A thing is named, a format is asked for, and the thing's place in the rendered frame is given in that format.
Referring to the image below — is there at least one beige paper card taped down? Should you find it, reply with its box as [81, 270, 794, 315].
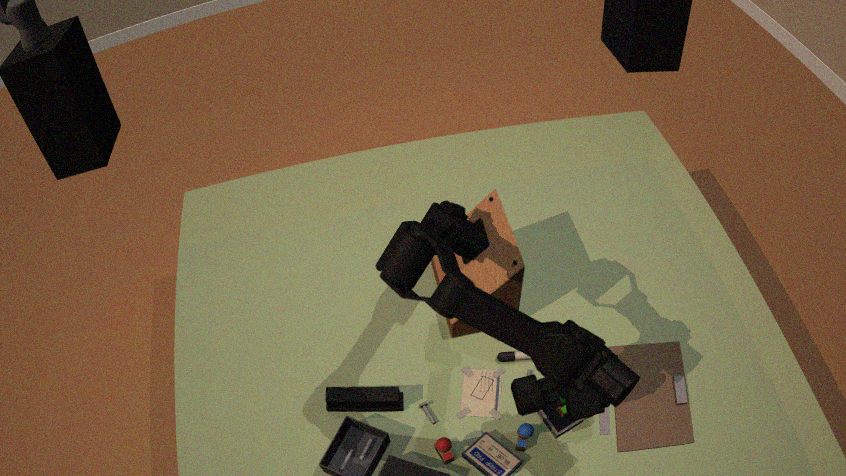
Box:
[456, 366, 505, 420]

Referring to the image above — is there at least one red rubber stamp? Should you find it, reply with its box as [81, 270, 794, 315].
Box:
[434, 437, 455, 465]

